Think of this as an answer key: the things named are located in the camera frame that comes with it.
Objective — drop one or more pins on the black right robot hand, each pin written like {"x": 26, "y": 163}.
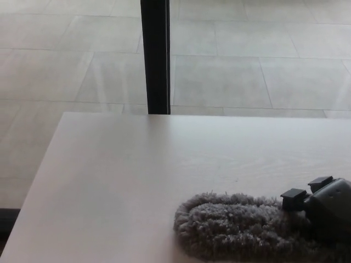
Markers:
{"x": 329, "y": 202}

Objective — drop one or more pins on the black vertical window frame post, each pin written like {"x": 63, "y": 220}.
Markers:
{"x": 158, "y": 57}

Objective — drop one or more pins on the grey fluffy microfibre duster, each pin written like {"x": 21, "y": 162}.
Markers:
{"x": 233, "y": 227}

